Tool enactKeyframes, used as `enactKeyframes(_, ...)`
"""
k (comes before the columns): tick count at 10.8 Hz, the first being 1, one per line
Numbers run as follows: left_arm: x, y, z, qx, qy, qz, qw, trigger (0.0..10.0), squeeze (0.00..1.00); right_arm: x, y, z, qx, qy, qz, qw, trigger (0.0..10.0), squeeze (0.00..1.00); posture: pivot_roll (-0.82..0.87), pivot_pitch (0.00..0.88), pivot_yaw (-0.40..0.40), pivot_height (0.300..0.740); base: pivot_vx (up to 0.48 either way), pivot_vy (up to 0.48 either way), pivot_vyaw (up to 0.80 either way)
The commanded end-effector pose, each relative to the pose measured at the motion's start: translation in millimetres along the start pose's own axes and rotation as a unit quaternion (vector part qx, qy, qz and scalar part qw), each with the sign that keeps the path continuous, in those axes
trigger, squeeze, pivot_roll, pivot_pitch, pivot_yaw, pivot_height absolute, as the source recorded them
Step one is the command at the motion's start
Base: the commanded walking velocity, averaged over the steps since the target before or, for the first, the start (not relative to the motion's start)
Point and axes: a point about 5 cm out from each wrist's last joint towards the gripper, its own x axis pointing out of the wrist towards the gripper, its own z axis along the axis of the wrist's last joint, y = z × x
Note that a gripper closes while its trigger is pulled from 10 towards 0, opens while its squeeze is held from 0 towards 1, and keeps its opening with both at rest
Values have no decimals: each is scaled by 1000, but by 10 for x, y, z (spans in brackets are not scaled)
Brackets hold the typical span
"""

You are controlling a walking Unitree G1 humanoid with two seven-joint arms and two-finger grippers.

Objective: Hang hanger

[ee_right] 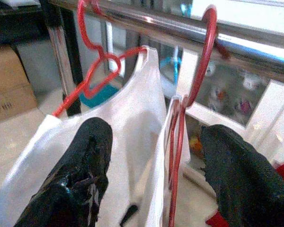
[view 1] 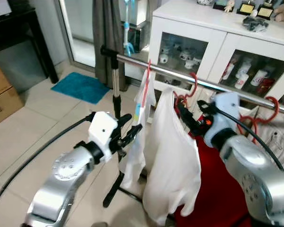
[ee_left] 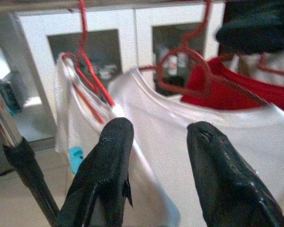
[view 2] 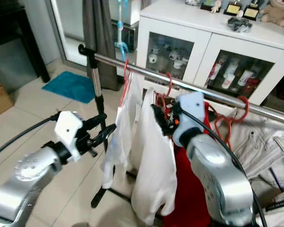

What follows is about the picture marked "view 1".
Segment black framed gold plaque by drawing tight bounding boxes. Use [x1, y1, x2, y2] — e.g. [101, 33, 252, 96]
[256, 5, 274, 19]
[237, 2, 256, 16]

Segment white glass door cabinet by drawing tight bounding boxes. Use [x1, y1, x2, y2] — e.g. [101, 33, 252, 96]
[149, 0, 284, 102]

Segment teal floor mat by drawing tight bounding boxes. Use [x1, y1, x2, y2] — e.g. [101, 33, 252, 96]
[51, 72, 110, 105]

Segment beige hanging jacket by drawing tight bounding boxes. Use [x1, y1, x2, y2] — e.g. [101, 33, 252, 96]
[237, 106, 284, 175]

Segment steel and black clothes rack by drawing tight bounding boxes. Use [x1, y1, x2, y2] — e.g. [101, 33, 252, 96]
[100, 45, 284, 209]

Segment red plastic hanger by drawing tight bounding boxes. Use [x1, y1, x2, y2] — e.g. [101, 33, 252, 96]
[237, 96, 280, 142]
[173, 72, 199, 108]
[141, 59, 152, 119]

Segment small pale figurine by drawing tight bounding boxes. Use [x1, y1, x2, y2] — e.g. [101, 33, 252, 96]
[224, 0, 236, 12]

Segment white t-shirt black print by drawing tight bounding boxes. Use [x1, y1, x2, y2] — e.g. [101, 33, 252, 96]
[142, 87, 202, 227]

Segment grey curtain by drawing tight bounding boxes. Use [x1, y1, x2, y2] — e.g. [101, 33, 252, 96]
[92, 0, 128, 90]

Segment dark round ashtray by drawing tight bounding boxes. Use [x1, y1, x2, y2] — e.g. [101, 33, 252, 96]
[241, 17, 269, 33]

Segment white mug red print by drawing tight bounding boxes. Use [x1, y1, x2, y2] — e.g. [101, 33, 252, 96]
[234, 73, 249, 90]

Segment light blue clothes fork pole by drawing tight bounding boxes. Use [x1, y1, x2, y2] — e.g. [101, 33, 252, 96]
[123, 0, 136, 57]

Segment black table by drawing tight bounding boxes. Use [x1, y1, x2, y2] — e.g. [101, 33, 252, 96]
[0, 5, 60, 85]

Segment red t-shirt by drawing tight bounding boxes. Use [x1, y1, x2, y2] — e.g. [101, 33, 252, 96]
[174, 135, 251, 227]

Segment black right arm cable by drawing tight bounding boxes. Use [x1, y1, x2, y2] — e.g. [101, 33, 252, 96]
[197, 100, 284, 173]

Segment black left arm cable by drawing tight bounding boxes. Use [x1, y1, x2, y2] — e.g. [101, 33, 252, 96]
[0, 113, 95, 213]

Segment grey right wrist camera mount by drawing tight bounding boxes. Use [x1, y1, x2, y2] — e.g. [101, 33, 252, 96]
[204, 92, 242, 147]

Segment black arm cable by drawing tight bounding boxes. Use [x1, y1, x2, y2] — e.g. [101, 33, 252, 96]
[0, 113, 95, 213]
[197, 100, 284, 173]

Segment white t-shirt colourful print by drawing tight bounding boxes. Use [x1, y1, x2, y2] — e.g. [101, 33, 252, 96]
[119, 71, 157, 190]

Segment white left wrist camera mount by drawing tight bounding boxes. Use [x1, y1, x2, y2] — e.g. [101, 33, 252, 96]
[88, 112, 119, 151]

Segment glass sliding door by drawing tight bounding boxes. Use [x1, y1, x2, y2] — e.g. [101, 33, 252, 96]
[57, 0, 152, 81]

